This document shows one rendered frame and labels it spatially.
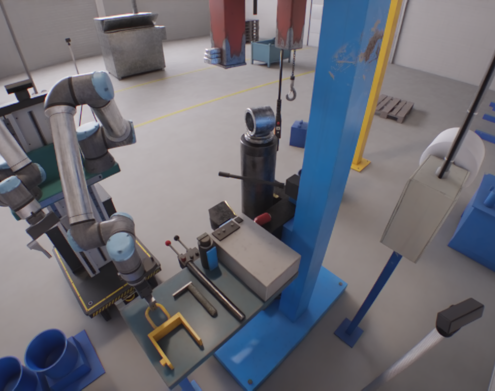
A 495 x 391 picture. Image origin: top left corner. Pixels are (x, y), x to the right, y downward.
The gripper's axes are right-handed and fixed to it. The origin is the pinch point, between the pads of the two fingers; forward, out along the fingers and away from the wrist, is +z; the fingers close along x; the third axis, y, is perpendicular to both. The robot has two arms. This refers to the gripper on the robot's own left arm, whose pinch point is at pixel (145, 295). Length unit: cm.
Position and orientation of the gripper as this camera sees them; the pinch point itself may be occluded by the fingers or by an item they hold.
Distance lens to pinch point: 122.0
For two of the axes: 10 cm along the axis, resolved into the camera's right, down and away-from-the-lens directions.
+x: 6.9, 4.6, -5.6
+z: 0.0, 7.7, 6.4
